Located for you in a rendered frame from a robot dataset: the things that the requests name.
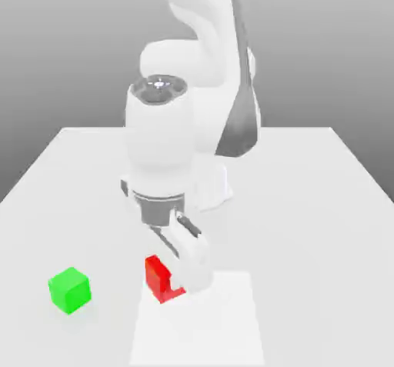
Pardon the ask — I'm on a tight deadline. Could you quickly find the small green cube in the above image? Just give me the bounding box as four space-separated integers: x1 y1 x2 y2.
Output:
47 265 92 315

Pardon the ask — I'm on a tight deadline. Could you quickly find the small red cube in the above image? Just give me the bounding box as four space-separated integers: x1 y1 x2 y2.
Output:
144 253 188 305

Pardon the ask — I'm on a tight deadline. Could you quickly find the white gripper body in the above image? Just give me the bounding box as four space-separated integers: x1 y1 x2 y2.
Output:
149 218 214 295

